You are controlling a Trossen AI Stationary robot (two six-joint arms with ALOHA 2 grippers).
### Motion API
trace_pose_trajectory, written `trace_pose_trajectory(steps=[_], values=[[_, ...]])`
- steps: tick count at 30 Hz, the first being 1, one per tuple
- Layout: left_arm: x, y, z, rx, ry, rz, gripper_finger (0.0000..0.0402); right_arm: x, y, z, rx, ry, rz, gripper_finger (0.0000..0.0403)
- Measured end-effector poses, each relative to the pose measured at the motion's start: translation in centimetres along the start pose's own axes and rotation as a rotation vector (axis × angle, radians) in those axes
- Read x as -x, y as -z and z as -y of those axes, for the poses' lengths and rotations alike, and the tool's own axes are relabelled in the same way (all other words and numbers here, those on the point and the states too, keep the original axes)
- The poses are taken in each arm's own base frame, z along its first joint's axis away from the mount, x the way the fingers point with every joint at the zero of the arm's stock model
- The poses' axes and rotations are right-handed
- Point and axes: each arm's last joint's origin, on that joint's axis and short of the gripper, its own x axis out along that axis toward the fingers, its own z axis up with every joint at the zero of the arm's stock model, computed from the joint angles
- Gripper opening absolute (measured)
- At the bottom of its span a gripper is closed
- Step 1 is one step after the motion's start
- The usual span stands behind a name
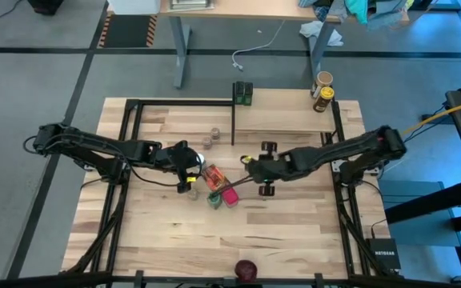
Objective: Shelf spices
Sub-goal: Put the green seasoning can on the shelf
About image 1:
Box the orange taco seasoning packet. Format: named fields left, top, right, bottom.
left=201, top=163, right=231, bottom=192

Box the pile of clothes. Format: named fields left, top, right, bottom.
left=297, top=0, right=415, bottom=31

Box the white box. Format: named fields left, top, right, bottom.
left=107, top=0, right=162, bottom=16

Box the white cable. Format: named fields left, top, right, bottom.
left=231, top=19, right=287, bottom=73

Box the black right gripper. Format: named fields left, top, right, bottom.
left=209, top=140, right=295, bottom=199

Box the black hazard-striped floor mat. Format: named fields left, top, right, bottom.
left=98, top=14, right=158, bottom=50

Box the red-lid smoked paprika tin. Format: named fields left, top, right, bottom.
left=221, top=186, right=240, bottom=209

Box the black floor object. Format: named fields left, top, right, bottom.
left=26, top=0, right=66, bottom=16

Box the yellow-lid brown spice jar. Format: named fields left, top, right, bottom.
left=312, top=86, right=335, bottom=114

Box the black Netgear network switch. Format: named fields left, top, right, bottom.
left=365, top=238, right=402, bottom=271

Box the white cloth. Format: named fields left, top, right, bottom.
left=299, top=20, right=344, bottom=48

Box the green-lid herb jar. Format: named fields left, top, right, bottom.
left=206, top=191, right=223, bottom=210

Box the wooden shelf with black frame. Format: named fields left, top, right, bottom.
left=230, top=82, right=340, bottom=147

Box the wooden desk with grey legs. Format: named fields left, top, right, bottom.
left=158, top=0, right=410, bottom=90

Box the black rectangular spice tin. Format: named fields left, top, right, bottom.
left=234, top=81, right=245, bottom=106

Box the black aluminium table frame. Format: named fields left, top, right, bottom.
left=0, top=98, right=461, bottom=288

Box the dark red round object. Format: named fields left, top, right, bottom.
left=234, top=259, right=259, bottom=284

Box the yellow cable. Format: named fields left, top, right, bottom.
left=401, top=94, right=461, bottom=136

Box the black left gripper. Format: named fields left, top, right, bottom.
left=160, top=139, right=207, bottom=195

